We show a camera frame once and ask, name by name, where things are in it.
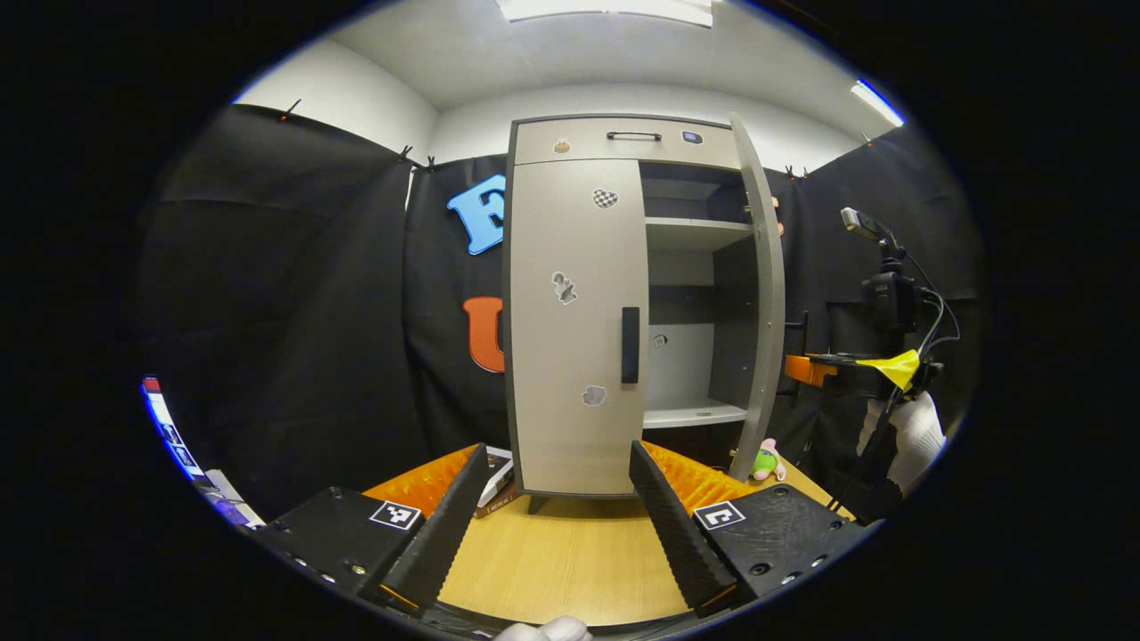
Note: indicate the green pink plush toy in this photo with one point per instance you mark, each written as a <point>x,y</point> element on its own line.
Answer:
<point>766,463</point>

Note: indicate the white printed booklet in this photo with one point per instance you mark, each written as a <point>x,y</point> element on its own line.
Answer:
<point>500,476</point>

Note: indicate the black backdrop cloth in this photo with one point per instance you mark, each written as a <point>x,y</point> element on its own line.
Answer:
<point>312,312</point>

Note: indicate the grey double-door shoe cabinet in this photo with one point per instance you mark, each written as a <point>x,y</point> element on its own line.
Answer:
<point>735,312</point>

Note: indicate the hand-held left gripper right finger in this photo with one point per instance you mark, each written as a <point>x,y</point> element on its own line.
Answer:
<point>681,534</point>

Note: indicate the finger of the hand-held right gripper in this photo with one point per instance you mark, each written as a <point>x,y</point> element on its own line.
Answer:
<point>812,369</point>

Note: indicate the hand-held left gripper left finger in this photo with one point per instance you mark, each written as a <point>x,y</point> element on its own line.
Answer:
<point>445,534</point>

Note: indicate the large ceiling light panel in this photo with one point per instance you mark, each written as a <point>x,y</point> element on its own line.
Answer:
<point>606,9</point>

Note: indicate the white cabinet shelf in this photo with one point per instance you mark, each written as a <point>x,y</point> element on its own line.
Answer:
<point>695,233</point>
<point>690,414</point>

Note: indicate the printed paper sheets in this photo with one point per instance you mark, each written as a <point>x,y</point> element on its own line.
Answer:
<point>169,427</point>

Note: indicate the grey shoe cabinet door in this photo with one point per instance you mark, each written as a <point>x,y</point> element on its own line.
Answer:
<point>766,294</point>
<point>561,356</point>

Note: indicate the small ceiling light panel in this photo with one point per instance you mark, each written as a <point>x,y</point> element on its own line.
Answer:
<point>877,102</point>

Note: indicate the grey cabinet drawer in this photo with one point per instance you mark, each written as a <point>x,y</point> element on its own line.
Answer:
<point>623,151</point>

